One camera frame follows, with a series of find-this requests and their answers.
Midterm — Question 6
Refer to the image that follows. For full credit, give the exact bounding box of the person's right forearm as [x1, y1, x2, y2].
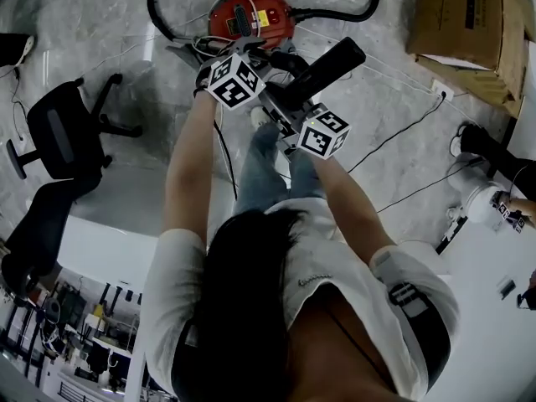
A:
[312, 155, 397, 264]

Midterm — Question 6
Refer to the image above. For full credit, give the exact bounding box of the white round appliance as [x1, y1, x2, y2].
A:
[446, 152, 517, 235]

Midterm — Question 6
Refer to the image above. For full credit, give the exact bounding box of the grey floor brush head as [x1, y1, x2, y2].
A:
[164, 43, 204, 74]

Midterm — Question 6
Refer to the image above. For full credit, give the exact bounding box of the red canister vacuum cleaner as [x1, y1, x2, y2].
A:
[207, 0, 296, 52]

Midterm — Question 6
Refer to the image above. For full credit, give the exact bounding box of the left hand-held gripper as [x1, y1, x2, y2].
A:
[208, 35, 273, 111]

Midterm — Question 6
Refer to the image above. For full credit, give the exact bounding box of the person's left forearm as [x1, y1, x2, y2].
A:
[164, 90, 219, 246]

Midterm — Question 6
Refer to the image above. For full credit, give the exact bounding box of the black vacuum wand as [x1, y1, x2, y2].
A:
[286, 36, 368, 111]

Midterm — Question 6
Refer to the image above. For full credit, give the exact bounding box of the grey shoulder strap with buckle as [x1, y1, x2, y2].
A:
[369, 245, 451, 379]

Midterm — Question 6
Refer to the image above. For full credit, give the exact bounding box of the thin black floor cable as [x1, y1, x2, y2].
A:
[8, 65, 28, 142]

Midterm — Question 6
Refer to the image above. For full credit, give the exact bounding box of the black vacuum nozzle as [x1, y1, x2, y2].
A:
[269, 50, 310, 75]

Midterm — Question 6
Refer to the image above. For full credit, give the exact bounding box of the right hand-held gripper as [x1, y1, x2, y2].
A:
[261, 85, 351, 160]

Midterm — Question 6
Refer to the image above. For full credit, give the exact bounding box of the large brown cardboard box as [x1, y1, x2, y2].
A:
[405, 0, 536, 73]

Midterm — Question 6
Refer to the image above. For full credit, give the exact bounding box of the black vacuum hose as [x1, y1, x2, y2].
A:
[146, 0, 381, 44]

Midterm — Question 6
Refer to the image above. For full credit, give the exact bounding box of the person's left jeans leg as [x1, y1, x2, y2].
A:
[233, 121, 291, 216]

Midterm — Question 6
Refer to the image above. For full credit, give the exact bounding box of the white wall socket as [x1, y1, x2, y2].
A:
[430, 79, 456, 102]

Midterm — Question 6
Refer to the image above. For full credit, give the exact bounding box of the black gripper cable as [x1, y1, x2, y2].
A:
[213, 119, 240, 201]

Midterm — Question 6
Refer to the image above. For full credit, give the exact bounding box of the black and white shoe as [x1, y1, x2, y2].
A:
[0, 33, 37, 69]

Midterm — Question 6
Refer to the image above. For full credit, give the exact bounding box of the flattened brown cardboard box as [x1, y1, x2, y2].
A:
[414, 35, 528, 119]

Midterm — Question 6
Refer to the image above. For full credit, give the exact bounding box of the person's white shirt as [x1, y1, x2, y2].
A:
[140, 198, 461, 402]

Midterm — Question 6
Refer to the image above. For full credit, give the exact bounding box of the person's jeans leg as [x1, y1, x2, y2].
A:
[288, 148, 328, 203]
[233, 121, 291, 216]

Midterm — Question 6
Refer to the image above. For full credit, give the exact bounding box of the person's right jeans leg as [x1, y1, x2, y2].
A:
[288, 148, 328, 203]

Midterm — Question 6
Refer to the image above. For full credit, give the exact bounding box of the cluttered equipment rack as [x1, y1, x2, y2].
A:
[0, 265, 146, 402]

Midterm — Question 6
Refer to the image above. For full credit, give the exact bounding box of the black power cable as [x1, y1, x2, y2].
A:
[346, 92, 447, 174]
[375, 157, 487, 214]

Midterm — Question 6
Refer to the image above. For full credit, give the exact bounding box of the black office chair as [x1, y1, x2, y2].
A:
[5, 73, 144, 182]

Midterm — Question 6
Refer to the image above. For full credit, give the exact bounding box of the white cable on vacuum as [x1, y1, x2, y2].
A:
[183, 0, 257, 58]

